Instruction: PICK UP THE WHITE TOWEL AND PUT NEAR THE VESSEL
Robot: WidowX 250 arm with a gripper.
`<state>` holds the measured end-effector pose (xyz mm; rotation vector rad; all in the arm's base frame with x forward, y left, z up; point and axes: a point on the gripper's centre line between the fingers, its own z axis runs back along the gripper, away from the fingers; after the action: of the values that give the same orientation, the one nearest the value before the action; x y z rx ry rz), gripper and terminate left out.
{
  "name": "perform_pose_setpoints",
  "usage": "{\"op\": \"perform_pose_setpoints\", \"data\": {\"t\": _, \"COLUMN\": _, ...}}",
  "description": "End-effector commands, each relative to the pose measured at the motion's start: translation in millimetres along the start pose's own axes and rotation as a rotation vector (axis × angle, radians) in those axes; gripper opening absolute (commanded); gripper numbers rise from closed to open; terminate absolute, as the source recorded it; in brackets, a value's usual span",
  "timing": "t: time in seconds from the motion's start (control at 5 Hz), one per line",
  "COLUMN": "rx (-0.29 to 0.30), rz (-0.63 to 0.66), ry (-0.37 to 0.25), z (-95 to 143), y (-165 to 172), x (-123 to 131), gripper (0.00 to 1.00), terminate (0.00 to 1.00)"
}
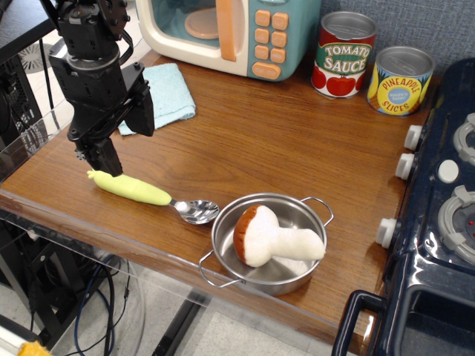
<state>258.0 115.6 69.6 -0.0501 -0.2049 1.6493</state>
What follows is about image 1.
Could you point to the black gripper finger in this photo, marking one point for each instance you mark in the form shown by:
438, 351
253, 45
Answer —
100, 155
140, 118

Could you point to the light blue cloth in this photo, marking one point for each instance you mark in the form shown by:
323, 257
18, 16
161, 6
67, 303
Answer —
170, 95

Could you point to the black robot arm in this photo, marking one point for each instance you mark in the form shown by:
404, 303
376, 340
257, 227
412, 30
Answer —
91, 30

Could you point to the tomato sauce can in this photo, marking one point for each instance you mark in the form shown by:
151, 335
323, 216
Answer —
343, 52

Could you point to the toy microwave oven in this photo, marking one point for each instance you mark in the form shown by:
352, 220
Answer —
263, 40

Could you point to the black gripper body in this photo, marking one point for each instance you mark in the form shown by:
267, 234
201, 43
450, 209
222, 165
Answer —
99, 90

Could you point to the black desk at left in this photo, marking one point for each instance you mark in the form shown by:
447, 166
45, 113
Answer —
23, 23

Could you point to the dark blue toy stove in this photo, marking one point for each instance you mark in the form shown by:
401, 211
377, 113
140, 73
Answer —
427, 306

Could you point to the small steel pot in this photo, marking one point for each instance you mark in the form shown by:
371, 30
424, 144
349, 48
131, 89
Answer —
221, 267

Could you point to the pineapple slices can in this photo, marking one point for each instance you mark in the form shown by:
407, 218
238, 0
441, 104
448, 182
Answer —
400, 80

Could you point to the spoon with green handle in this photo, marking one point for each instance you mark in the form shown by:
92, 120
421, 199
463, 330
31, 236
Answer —
195, 212

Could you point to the plush mushroom toy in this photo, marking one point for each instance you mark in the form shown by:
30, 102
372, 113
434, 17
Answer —
258, 238

